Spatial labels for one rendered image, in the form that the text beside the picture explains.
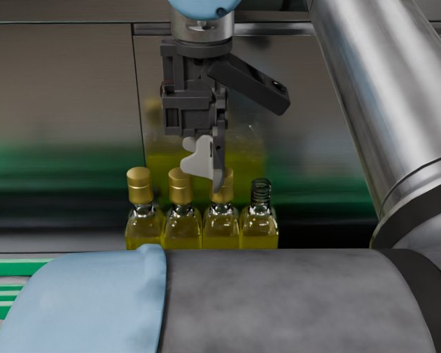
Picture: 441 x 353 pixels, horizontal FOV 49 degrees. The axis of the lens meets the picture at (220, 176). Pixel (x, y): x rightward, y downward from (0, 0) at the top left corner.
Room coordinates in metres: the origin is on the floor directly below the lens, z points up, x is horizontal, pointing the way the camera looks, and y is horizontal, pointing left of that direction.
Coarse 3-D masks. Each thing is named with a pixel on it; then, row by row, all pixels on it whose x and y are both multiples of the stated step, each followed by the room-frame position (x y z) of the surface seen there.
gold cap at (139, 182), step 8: (136, 168) 0.59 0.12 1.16; (144, 168) 0.59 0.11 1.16; (128, 176) 0.57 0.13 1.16; (136, 176) 0.57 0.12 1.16; (144, 176) 0.57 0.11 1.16; (128, 184) 0.57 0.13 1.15; (136, 184) 0.56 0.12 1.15; (144, 184) 0.56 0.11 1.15; (136, 192) 0.56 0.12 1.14; (144, 192) 0.56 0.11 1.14; (152, 192) 0.58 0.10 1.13; (136, 200) 0.56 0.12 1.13; (144, 200) 0.56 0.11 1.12
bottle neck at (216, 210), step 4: (212, 204) 0.58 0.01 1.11; (216, 204) 0.57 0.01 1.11; (220, 204) 0.57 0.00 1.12; (224, 204) 0.57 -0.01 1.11; (228, 204) 0.57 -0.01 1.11; (212, 208) 0.58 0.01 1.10; (216, 208) 0.57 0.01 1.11; (220, 208) 0.57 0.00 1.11; (224, 208) 0.57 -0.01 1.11; (228, 208) 0.57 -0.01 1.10; (216, 212) 0.57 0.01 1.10; (220, 212) 0.57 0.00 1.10; (224, 212) 0.57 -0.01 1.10; (228, 212) 0.57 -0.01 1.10
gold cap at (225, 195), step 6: (228, 168) 0.59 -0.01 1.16; (228, 174) 0.57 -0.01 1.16; (210, 180) 0.58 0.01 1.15; (228, 180) 0.57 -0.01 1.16; (210, 186) 0.58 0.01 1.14; (222, 186) 0.57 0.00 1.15; (228, 186) 0.57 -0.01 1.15; (210, 192) 0.58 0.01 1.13; (222, 192) 0.56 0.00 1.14; (228, 192) 0.57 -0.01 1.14; (210, 198) 0.57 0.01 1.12; (216, 198) 0.57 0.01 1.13; (222, 198) 0.56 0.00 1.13; (228, 198) 0.57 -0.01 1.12
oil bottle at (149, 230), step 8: (128, 216) 0.57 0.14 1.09; (136, 216) 0.57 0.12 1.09; (152, 216) 0.57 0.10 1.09; (160, 216) 0.58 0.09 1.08; (128, 224) 0.56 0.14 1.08; (136, 224) 0.56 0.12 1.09; (144, 224) 0.56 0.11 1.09; (152, 224) 0.56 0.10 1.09; (160, 224) 0.57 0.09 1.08; (128, 232) 0.55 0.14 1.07; (136, 232) 0.55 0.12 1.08; (144, 232) 0.55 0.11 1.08; (152, 232) 0.55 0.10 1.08; (160, 232) 0.56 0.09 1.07; (128, 240) 0.55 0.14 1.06; (136, 240) 0.55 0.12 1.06; (144, 240) 0.55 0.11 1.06; (152, 240) 0.55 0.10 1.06; (160, 240) 0.55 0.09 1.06; (128, 248) 0.55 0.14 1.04; (136, 248) 0.55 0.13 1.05
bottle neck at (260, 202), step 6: (258, 180) 0.59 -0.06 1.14; (264, 180) 0.59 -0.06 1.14; (252, 186) 0.58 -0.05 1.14; (258, 186) 0.57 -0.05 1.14; (264, 186) 0.59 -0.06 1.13; (270, 186) 0.58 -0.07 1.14; (252, 192) 0.58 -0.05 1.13; (258, 192) 0.57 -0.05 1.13; (264, 192) 0.57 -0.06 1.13; (270, 192) 0.58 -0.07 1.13; (252, 198) 0.58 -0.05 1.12; (258, 198) 0.57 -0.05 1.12; (264, 198) 0.57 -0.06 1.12; (270, 198) 0.58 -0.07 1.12; (252, 204) 0.58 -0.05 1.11; (258, 204) 0.57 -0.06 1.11; (264, 204) 0.57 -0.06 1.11; (252, 210) 0.57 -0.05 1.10; (258, 210) 0.57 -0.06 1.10; (264, 210) 0.57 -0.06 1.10
